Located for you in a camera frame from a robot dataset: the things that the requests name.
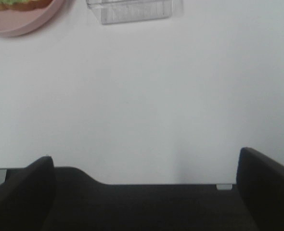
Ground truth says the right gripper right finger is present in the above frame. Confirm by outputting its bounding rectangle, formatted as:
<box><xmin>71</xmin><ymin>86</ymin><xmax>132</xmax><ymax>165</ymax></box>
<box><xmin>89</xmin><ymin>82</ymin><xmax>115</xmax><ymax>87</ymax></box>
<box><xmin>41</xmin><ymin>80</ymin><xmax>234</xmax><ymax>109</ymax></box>
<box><xmin>236</xmin><ymin>147</ymin><xmax>284</xmax><ymax>231</ymax></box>

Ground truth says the pink round plate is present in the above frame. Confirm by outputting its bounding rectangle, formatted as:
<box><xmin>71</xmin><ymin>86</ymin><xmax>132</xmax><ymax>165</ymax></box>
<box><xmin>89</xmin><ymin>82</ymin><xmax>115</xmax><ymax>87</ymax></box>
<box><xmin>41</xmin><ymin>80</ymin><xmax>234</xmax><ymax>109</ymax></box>
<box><xmin>0</xmin><ymin>0</ymin><xmax>63</xmax><ymax>37</ymax></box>

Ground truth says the right clear plastic tray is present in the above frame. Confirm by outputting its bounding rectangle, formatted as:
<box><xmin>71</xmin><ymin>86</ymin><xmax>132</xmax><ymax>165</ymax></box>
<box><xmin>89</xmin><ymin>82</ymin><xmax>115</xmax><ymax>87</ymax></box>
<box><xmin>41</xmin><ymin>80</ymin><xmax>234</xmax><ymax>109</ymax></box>
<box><xmin>86</xmin><ymin>0</ymin><xmax>172</xmax><ymax>25</ymax></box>

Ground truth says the green lettuce leaf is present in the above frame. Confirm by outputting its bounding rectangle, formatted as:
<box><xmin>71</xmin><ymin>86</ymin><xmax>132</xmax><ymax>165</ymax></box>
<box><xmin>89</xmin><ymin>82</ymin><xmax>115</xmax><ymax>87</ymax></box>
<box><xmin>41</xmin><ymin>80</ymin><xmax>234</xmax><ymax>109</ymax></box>
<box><xmin>0</xmin><ymin>0</ymin><xmax>29</xmax><ymax>5</ymax></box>

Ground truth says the bread slice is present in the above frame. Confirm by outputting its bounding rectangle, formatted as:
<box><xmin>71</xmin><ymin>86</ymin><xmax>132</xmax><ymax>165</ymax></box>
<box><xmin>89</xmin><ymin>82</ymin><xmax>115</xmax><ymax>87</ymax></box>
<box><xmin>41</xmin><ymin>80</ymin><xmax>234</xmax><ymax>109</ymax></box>
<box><xmin>0</xmin><ymin>0</ymin><xmax>52</xmax><ymax>11</ymax></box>

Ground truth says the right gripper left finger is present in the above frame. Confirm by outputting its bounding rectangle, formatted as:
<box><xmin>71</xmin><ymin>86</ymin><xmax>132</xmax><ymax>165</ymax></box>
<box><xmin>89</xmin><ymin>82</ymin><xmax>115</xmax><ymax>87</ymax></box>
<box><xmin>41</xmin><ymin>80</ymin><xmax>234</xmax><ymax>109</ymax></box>
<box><xmin>0</xmin><ymin>156</ymin><xmax>56</xmax><ymax>231</ymax></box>

